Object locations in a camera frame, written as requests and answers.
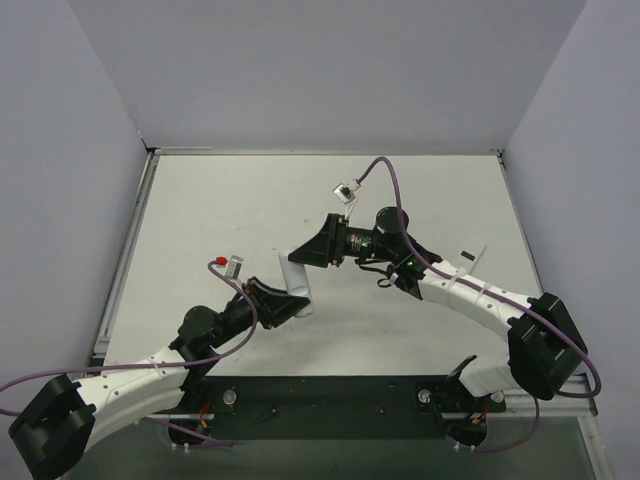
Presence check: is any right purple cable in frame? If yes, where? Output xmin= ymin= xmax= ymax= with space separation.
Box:
xmin=354 ymin=156 xmax=603 ymax=454

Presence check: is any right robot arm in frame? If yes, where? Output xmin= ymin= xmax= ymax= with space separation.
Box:
xmin=286 ymin=207 xmax=588 ymax=400

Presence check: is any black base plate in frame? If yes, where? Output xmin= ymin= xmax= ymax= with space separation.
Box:
xmin=168 ymin=375 xmax=506 ymax=441

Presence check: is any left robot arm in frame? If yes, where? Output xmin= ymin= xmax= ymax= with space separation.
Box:
xmin=8 ymin=273 xmax=313 ymax=479

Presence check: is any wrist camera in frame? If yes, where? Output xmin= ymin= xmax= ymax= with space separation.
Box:
xmin=333 ymin=179 xmax=360 ymax=219
xmin=213 ymin=255 xmax=244 ymax=280

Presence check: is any aluminium frame rail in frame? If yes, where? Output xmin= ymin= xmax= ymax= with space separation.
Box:
xmin=93 ymin=152 xmax=224 ymax=365

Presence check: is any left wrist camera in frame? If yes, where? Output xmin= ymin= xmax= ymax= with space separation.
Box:
xmin=213 ymin=255 xmax=244 ymax=280

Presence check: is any white remote control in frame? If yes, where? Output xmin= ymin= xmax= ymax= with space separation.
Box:
xmin=278 ymin=249 xmax=315 ymax=318

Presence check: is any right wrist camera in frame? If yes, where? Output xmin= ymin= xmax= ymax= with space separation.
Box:
xmin=333 ymin=179 xmax=360 ymax=219

